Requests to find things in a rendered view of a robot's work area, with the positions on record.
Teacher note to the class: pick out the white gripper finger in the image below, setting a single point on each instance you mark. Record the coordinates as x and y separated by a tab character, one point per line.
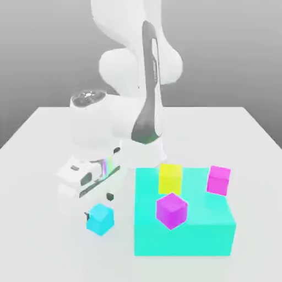
87	216
110	196

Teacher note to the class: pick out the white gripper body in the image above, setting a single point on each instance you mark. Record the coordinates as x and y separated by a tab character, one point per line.
92	193

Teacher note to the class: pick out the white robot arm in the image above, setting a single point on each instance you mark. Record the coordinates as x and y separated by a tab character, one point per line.
123	66

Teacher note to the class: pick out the small cyan cube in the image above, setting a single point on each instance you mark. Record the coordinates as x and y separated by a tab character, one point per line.
100	220

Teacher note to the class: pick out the small yellow cube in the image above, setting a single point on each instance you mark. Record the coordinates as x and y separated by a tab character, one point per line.
170	179

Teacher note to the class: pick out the small purple cube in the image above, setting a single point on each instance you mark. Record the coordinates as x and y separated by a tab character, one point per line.
171	211

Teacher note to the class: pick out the small magenta cube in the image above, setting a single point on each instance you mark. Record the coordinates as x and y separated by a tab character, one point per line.
218	181

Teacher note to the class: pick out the large turquoise box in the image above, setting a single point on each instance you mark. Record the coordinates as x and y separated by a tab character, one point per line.
198	238

